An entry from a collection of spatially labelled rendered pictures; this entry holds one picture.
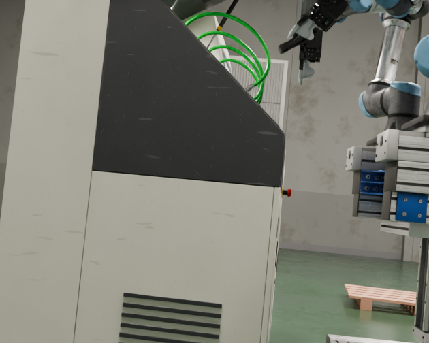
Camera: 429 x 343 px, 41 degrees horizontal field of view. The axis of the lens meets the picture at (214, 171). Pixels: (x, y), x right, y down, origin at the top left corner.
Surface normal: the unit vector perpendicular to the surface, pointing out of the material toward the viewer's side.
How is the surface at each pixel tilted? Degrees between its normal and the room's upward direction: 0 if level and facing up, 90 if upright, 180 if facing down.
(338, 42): 90
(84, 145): 90
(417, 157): 90
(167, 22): 90
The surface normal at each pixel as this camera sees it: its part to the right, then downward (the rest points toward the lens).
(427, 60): -0.64, 0.02
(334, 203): -0.04, -0.06
